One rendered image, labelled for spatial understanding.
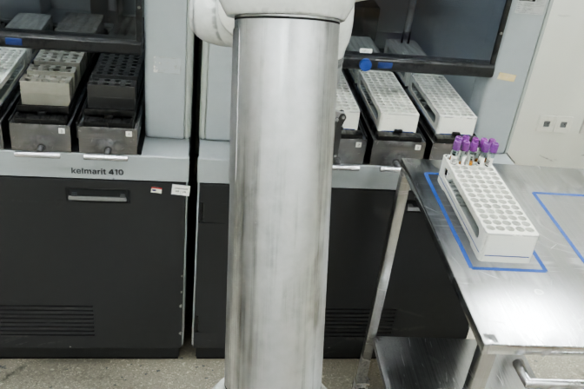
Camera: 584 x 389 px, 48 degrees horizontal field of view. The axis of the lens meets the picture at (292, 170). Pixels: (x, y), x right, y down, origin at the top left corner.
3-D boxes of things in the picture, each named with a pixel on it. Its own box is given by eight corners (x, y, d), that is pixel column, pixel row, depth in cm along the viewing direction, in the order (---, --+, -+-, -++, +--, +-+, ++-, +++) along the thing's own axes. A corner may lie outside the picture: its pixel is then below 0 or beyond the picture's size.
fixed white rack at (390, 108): (355, 89, 189) (358, 69, 186) (388, 91, 191) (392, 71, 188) (377, 135, 164) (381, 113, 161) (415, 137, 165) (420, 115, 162)
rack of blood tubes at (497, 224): (436, 178, 144) (442, 154, 141) (480, 181, 145) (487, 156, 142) (478, 260, 118) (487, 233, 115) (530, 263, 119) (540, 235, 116)
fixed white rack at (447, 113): (406, 92, 192) (409, 72, 188) (438, 94, 193) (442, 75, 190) (434, 138, 166) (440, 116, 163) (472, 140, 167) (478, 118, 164)
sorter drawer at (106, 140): (116, 54, 213) (116, 28, 209) (159, 56, 215) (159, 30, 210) (75, 161, 150) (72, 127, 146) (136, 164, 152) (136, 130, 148)
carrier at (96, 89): (136, 106, 160) (136, 83, 157) (136, 109, 158) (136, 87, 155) (88, 103, 158) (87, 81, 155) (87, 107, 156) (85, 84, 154)
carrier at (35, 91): (73, 102, 158) (71, 80, 155) (71, 106, 156) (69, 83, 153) (23, 101, 156) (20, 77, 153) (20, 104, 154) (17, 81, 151)
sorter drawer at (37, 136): (68, 51, 211) (66, 24, 206) (112, 54, 213) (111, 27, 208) (5, 159, 148) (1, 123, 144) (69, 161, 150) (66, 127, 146)
